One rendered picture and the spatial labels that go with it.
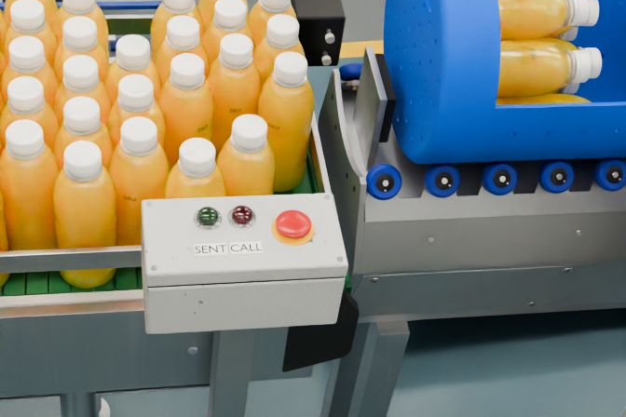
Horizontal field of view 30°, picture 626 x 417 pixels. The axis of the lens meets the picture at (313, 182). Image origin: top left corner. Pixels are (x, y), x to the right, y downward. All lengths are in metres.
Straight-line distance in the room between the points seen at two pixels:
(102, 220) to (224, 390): 0.25
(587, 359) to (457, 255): 1.09
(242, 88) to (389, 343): 0.51
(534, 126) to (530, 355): 1.23
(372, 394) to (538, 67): 0.66
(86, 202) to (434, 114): 0.40
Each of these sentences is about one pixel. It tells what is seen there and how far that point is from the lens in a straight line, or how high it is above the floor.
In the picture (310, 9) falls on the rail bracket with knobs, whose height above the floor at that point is 1.00.
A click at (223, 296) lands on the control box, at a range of 1.18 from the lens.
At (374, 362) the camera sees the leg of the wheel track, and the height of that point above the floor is 0.56.
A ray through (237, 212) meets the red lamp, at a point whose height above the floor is 1.11.
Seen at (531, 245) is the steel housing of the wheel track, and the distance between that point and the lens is 1.56.
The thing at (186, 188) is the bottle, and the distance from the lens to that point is 1.28.
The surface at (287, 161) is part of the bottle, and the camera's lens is 1.45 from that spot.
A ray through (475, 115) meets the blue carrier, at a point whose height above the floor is 1.11.
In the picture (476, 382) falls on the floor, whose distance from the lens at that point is 2.47.
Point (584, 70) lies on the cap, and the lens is 1.44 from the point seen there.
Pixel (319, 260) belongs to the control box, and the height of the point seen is 1.10.
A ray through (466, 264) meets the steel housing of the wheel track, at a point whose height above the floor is 0.84.
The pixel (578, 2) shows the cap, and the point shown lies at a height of 1.16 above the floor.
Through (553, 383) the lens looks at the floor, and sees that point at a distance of 2.52.
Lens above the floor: 1.99
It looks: 46 degrees down
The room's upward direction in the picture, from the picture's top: 9 degrees clockwise
